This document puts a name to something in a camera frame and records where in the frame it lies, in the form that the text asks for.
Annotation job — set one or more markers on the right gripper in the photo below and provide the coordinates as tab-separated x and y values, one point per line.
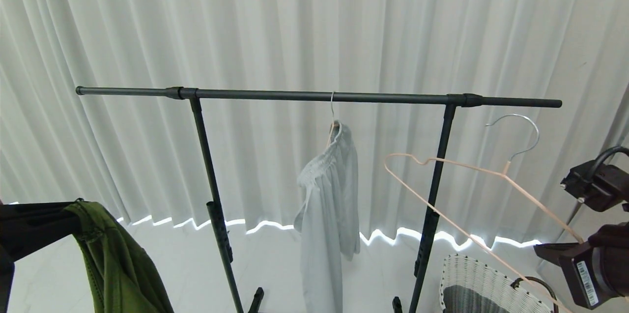
604	273

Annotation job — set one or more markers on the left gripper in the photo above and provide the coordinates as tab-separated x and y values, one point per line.
4	288

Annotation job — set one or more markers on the green garment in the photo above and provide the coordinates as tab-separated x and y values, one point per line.
118	264

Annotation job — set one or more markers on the pink clothes hanger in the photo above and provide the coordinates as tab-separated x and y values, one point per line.
332	106
504	168

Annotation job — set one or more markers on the white laundry basket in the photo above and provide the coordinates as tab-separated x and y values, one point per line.
471	273

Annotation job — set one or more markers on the black clothes rack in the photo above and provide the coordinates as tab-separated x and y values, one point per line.
295	95

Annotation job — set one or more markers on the white curtain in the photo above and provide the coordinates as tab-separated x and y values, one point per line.
295	23

